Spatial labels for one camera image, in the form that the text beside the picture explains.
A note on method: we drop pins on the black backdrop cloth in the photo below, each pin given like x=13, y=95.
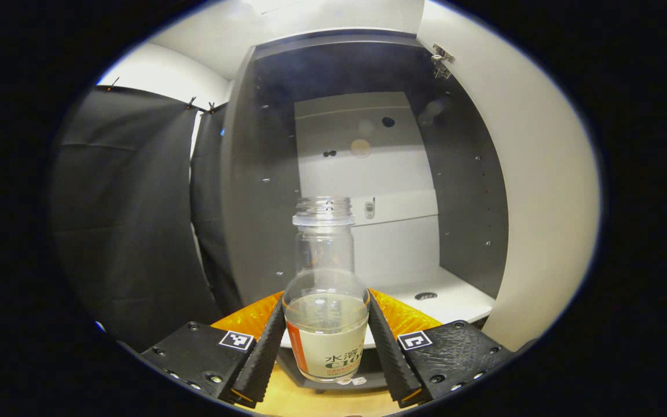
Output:
x=125, y=220

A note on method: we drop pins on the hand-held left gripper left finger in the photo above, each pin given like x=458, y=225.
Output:
x=267, y=359

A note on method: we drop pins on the grey cabinet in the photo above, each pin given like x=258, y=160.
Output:
x=264, y=174

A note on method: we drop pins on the white cabinet shelf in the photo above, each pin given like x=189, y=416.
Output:
x=455, y=298

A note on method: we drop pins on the clear plastic bottle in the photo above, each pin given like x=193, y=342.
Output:
x=325, y=324

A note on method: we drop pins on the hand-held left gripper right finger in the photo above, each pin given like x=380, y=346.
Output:
x=388, y=359

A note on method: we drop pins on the metal door hinge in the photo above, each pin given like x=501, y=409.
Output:
x=441, y=61

